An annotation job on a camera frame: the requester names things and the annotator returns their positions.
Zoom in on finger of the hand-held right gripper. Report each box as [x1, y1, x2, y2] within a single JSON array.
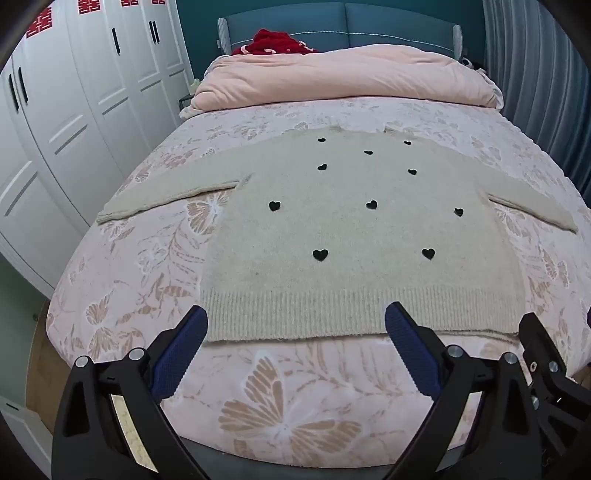
[[518, 312, 591, 464]]

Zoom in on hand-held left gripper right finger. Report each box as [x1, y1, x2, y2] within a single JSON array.
[[385, 301, 541, 480]]

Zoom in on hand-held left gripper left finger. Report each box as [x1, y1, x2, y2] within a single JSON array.
[[51, 305, 209, 480]]

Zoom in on beige knit sweater black hearts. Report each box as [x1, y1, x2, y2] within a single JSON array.
[[96, 124, 580, 344]]

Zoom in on bed with floral pink sheet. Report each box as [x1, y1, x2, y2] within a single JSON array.
[[46, 95, 591, 467]]

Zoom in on white low cabinet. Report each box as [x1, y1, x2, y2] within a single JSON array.
[[0, 396, 52, 480]]

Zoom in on bedside table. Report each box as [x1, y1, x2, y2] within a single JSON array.
[[178, 78, 204, 120]]

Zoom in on white wardrobe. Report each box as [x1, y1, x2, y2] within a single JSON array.
[[0, 0, 195, 301]]

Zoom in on grey-blue curtain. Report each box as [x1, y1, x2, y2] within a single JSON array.
[[482, 0, 591, 199]]

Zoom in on pink duvet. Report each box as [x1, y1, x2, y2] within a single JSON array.
[[180, 44, 504, 121]]

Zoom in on red cloth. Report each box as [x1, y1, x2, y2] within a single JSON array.
[[232, 28, 319, 57]]

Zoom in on blue upholstered headboard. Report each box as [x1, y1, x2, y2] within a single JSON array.
[[217, 2, 463, 60]]

